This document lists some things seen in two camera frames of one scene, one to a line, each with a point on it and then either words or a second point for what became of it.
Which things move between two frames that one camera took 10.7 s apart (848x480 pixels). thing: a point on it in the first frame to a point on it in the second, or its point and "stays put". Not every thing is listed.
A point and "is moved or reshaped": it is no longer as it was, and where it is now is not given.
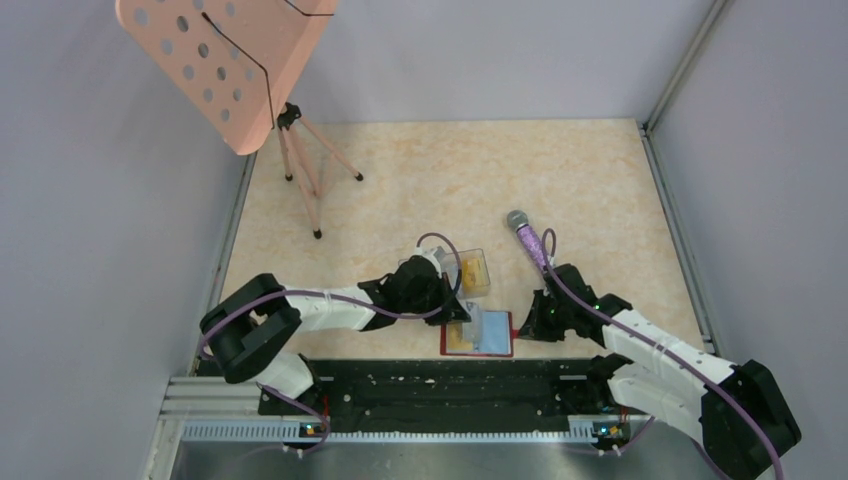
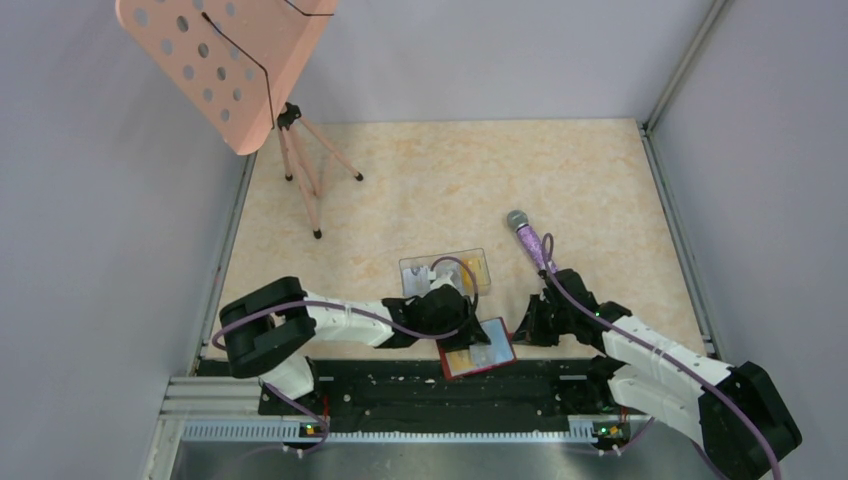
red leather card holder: (497, 337) is moved or reshaped
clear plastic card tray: (475, 280) stays put
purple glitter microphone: (518, 221) stays put
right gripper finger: (544, 322) stays put
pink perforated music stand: (238, 64) stays put
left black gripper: (441, 283) to (471, 333)
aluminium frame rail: (228, 410) stays put
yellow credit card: (455, 338) is moved or reshaped
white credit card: (472, 330) is moved or reshaped
